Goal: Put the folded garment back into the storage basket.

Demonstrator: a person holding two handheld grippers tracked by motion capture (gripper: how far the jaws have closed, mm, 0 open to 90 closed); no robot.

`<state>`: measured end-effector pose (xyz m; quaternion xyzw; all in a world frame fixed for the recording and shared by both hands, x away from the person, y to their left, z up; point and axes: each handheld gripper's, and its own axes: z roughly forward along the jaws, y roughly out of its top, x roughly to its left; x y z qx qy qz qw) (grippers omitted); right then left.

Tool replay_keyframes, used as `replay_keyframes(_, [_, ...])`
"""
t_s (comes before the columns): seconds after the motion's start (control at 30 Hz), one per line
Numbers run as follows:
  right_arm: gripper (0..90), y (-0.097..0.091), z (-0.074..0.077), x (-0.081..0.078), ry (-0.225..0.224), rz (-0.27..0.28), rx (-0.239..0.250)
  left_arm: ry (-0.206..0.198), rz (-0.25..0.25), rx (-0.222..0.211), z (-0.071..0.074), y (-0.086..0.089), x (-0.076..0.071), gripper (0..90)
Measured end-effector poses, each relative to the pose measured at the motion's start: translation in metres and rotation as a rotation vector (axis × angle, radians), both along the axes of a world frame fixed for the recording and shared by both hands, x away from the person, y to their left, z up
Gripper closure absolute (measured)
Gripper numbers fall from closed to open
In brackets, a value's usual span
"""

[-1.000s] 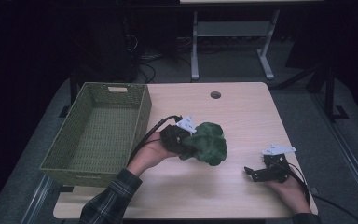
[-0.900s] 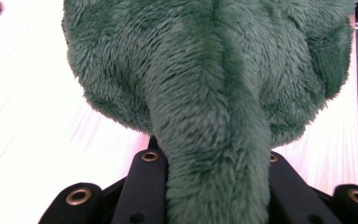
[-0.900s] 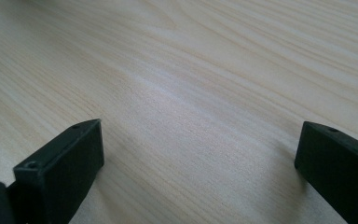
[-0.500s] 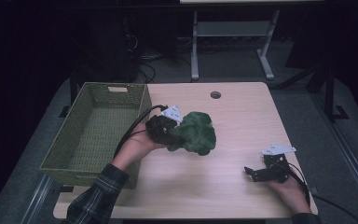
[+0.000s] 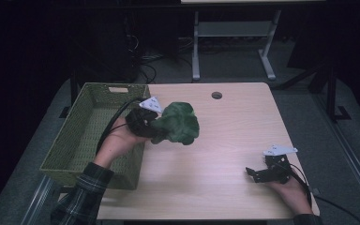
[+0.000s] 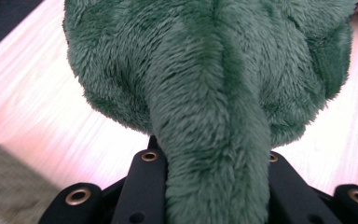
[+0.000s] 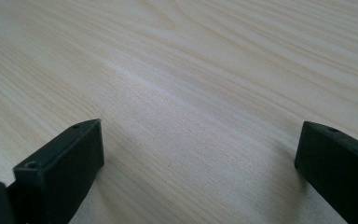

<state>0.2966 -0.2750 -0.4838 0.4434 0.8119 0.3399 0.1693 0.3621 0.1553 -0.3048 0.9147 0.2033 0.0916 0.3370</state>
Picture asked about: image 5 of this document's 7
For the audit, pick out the dark box-shaped cabinet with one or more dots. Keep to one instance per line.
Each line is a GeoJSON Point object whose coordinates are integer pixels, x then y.
{"type": "Point", "coordinates": [112, 59]}

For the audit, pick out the grey tape piece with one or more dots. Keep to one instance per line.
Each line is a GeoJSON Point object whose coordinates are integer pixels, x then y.
{"type": "Point", "coordinates": [316, 191]}

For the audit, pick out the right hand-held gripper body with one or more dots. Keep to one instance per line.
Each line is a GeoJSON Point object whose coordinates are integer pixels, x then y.
{"type": "Point", "coordinates": [276, 172]}

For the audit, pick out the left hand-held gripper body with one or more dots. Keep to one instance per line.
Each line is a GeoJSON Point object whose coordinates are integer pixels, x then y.
{"type": "Point", "coordinates": [139, 122]}

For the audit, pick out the green fleece garment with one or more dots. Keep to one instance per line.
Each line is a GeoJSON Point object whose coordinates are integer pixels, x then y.
{"type": "Point", "coordinates": [178, 123]}

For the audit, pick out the person's left hand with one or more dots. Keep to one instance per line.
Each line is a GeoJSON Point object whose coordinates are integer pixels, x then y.
{"type": "Point", "coordinates": [115, 143]}

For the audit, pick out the black metal stand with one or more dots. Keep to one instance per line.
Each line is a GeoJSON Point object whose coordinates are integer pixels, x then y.
{"type": "Point", "coordinates": [332, 93]}

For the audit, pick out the green woven basket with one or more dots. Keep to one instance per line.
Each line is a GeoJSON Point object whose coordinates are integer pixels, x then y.
{"type": "Point", "coordinates": [75, 140]}

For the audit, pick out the metal floor rail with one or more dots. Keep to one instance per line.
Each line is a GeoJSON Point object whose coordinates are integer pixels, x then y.
{"type": "Point", "coordinates": [39, 197]}
{"type": "Point", "coordinates": [353, 159]}

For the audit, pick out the grey metal-legged desk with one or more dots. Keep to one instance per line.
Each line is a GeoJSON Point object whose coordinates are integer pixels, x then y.
{"type": "Point", "coordinates": [234, 28]}

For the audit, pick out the person's right hand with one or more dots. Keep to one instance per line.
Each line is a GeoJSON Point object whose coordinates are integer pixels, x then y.
{"type": "Point", "coordinates": [293, 197]}

